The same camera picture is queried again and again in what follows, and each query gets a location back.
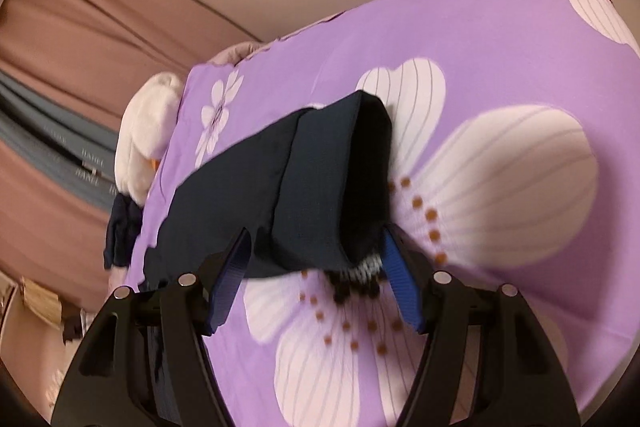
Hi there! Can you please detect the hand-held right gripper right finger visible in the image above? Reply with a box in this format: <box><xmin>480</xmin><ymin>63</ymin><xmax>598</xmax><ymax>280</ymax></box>
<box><xmin>382</xmin><ymin>224</ymin><xmax>583</xmax><ymax>427</ymax></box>

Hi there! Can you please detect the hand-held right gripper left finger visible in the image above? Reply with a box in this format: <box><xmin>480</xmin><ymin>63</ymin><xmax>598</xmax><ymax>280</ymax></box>
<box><xmin>50</xmin><ymin>227</ymin><xmax>251</xmax><ymax>427</ymax></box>

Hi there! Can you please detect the navy blue jacket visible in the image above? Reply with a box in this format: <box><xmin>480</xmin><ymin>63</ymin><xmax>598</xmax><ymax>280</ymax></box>
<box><xmin>135</xmin><ymin>89</ymin><xmax>396</xmax><ymax>423</ymax></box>

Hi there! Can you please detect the folded navy blue garment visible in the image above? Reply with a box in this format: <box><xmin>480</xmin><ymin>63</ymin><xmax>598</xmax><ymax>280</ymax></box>
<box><xmin>104</xmin><ymin>194</ymin><xmax>147</xmax><ymax>270</ymax></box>

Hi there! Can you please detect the white plush toy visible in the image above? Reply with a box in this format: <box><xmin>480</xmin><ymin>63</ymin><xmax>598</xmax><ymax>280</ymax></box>
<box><xmin>114</xmin><ymin>72</ymin><xmax>181</xmax><ymax>200</ymax></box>

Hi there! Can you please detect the cardboard box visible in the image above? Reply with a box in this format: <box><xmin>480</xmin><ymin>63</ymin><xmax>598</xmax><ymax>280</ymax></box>
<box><xmin>0</xmin><ymin>272</ymin><xmax>63</xmax><ymax>333</ymax></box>

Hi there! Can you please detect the beige under sheet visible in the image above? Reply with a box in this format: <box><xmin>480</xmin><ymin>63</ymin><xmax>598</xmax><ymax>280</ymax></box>
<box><xmin>210</xmin><ymin>41</ymin><xmax>281</xmax><ymax>68</ymax></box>

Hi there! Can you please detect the grey-green printed cloth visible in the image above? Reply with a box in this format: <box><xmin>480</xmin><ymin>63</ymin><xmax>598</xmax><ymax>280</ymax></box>
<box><xmin>0</xmin><ymin>72</ymin><xmax>121</xmax><ymax>208</ymax></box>

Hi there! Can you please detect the purple floral bed sheet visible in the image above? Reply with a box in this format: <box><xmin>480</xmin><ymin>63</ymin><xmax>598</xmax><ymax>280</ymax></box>
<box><xmin>125</xmin><ymin>0</ymin><xmax>640</xmax><ymax>427</ymax></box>

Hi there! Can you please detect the pinkish brown curtain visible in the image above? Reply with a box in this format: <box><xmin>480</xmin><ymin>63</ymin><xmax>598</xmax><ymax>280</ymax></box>
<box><xmin>0</xmin><ymin>0</ymin><xmax>266</xmax><ymax>308</ymax></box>

